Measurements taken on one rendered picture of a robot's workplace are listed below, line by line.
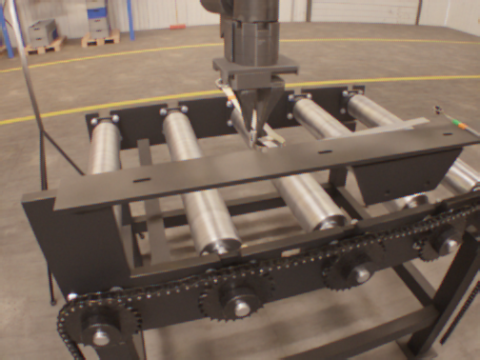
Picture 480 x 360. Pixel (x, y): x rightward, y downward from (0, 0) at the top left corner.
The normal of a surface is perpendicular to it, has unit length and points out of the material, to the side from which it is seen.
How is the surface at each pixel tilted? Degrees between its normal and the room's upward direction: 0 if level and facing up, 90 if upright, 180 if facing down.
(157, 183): 0
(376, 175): 90
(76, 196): 0
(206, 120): 90
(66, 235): 90
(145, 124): 90
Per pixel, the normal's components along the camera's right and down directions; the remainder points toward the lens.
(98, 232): 0.29, 0.53
